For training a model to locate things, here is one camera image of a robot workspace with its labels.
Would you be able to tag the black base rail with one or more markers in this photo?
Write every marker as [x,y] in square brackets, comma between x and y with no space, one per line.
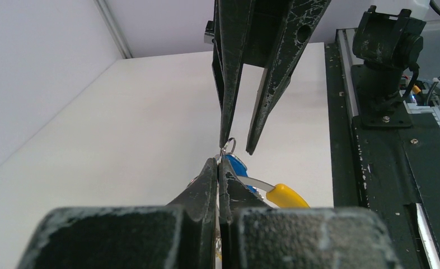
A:
[389,165]

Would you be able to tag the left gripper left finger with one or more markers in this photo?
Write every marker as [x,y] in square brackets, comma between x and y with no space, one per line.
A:
[180,234]

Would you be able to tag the left aluminium frame post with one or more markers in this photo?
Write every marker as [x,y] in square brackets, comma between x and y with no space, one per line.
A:
[114,28]

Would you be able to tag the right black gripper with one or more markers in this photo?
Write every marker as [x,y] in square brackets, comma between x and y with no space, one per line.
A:
[279,34]

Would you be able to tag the keyring with yellow handle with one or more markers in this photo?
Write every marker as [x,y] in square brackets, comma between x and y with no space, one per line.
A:
[279,193]

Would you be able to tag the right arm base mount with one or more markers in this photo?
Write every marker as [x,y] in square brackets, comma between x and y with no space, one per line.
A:
[389,46]

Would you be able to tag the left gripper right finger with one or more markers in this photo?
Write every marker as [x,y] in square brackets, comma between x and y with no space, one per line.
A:
[344,237]

